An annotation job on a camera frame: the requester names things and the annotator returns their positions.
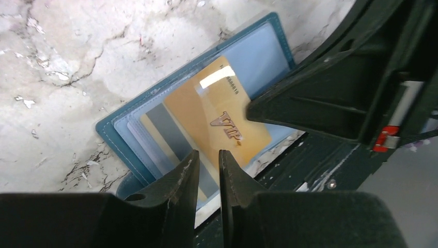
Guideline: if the gold VIP card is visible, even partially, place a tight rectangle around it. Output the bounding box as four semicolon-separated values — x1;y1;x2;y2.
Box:
139;55;273;203

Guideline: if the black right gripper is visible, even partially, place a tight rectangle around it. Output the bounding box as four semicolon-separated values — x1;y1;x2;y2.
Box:
246;1;437;153

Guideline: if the blue leather card holder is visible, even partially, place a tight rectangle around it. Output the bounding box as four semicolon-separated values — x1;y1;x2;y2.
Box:
96;12;295;199

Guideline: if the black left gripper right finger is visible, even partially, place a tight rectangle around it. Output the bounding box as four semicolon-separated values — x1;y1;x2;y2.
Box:
218;150;406;247

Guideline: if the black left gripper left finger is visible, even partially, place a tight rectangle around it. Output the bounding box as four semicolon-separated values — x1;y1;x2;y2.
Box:
1;150;200;247

